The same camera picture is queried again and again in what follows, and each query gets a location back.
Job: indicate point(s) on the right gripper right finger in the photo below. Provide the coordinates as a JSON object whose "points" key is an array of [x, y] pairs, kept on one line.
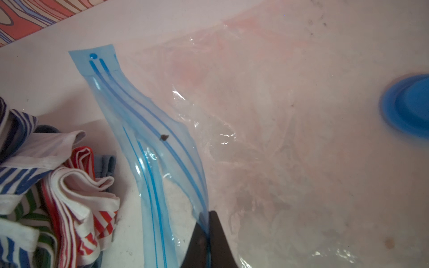
{"points": [[220, 252]]}

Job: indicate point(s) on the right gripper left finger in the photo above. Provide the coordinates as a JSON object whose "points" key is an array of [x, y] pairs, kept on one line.
{"points": [[197, 252]]}

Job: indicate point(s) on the red white striped tank top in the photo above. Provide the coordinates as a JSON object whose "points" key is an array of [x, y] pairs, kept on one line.
{"points": [[80, 207]]}

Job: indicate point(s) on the clear vacuum bag blue zip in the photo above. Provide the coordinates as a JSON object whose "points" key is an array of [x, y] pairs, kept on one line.
{"points": [[303, 124]]}

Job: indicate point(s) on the green white striped tank top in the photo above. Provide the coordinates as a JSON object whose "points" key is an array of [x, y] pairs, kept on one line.
{"points": [[27, 236]]}

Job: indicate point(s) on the blue white striped tank top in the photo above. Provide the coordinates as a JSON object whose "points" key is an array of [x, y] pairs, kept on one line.
{"points": [[27, 156]]}

